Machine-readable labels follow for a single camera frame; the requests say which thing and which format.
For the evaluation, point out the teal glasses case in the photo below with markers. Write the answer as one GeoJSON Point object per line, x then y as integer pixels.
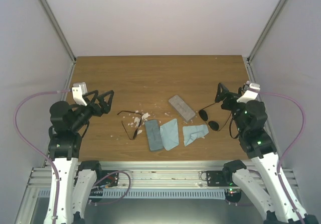
{"type": "Point", "coordinates": [153, 135]}

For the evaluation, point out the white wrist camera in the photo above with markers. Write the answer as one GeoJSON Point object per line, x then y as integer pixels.
{"type": "Point", "coordinates": [78, 91]}
{"type": "Point", "coordinates": [251, 91]}

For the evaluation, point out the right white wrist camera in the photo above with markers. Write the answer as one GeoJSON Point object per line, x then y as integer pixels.
{"type": "Point", "coordinates": [251, 91]}

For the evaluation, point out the white paper scraps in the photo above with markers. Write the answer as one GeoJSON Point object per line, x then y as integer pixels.
{"type": "Point", "coordinates": [132, 121]}

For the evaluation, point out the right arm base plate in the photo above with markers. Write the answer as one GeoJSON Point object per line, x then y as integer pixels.
{"type": "Point", "coordinates": [213, 178]}

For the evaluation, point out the grey glasses case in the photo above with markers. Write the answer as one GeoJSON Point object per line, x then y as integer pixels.
{"type": "Point", "coordinates": [184, 110]}

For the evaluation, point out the crumpled blue cleaning cloth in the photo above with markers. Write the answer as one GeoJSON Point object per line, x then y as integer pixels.
{"type": "Point", "coordinates": [191, 133]}

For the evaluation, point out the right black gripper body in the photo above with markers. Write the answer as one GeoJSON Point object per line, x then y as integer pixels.
{"type": "Point", "coordinates": [229, 99]}

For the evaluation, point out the blue cleaning cloth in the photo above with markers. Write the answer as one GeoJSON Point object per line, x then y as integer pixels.
{"type": "Point", "coordinates": [191, 133]}
{"type": "Point", "coordinates": [169, 133]}

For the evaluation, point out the slotted cable duct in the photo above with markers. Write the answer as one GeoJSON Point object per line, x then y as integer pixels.
{"type": "Point", "coordinates": [162, 193]}

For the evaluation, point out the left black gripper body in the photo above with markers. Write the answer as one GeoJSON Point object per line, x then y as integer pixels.
{"type": "Point", "coordinates": [96, 111]}

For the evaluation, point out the thin-frame clear glasses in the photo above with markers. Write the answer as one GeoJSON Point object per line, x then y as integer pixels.
{"type": "Point", "coordinates": [139, 119]}

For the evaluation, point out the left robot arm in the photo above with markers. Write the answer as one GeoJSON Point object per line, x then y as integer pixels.
{"type": "Point", "coordinates": [72, 181]}

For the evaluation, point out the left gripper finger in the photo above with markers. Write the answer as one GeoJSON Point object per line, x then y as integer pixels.
{"type": "Point", "coordinates": [90, 97]}
{"type": "Point", "coordinates": [105, 101]}

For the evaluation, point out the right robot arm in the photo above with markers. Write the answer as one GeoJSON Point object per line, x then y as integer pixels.
{"type": "Point", "coordinates": [276, 201]}

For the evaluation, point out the aluminium frame rail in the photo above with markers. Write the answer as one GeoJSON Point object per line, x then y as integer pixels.
{"type": "Point", "coordinates": [154, 174]}

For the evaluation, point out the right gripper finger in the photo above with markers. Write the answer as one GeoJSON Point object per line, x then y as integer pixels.
{"type": "Point", "coordinates": [222, 92]}
{"type": "Point", "coordinates": [242, 90]}

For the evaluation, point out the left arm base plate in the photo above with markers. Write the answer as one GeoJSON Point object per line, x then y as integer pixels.
{"type": "Point", "coordinates": [110, 181]}

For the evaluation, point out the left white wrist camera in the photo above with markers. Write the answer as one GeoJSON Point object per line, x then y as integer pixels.
{"type": "Point", "coordinates": [78, 91]}

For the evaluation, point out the dark round sunglasses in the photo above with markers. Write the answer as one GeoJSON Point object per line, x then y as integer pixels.
{"type": "Point", "coordinates": [212, 124]}

